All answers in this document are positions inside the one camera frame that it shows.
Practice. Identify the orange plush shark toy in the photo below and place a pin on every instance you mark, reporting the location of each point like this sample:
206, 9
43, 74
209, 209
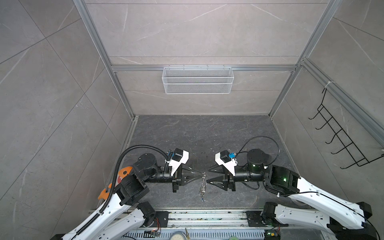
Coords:
121, 174

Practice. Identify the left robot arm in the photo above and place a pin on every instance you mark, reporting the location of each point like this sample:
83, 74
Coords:
123, 210

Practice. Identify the white wire mesh basket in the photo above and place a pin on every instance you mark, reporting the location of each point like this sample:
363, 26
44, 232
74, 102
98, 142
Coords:
197, 80

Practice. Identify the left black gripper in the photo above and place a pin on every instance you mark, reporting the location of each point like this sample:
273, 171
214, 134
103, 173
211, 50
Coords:
182, 175

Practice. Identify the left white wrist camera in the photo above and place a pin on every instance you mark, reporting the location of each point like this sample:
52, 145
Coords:
178, 158

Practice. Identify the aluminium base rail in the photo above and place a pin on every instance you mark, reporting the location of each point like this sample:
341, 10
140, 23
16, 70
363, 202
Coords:
203, 225

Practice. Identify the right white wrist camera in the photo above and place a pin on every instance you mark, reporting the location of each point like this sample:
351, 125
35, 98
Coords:
227, 160

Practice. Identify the black wire hook rack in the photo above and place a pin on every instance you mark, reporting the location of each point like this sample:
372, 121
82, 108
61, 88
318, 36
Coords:
340, 133

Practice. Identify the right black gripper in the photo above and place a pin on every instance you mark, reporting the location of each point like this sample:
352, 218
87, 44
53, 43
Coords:
224, 179

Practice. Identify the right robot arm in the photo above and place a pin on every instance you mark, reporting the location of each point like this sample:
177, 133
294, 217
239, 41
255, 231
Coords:
343, 219

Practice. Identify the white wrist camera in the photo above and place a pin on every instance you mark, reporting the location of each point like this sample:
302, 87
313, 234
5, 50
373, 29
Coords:
178, 158
227, 160

